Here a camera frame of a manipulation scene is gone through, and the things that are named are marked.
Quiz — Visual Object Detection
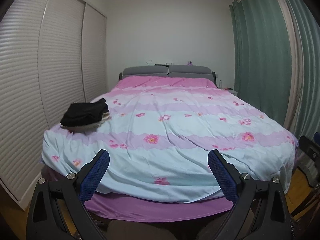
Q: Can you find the beige sheer curtain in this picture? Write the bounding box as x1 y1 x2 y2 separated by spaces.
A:
277 0 306 137

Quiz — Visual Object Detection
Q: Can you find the purple bed sheet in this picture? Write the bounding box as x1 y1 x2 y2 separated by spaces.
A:
85 192 233 223

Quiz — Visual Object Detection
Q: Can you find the folded cream garment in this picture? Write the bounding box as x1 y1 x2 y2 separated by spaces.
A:
60 113 111 132

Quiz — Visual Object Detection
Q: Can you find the white bedside table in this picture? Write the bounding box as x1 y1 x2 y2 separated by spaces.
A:
225 87 238 96

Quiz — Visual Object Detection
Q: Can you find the folded black garment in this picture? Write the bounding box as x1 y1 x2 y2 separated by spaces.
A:
60 98 109 127

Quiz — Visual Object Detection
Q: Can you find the green curtain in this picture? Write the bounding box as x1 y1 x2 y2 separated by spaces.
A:
229 0 319 137

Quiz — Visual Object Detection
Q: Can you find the pink floral duvet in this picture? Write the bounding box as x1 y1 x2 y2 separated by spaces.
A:
42 76 297 203

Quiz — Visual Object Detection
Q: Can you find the white louvered wardrobe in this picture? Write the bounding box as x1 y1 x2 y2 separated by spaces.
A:
1 0 107 210

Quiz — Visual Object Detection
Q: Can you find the grey bed headboard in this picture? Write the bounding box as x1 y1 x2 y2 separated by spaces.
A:
119 64 217 85

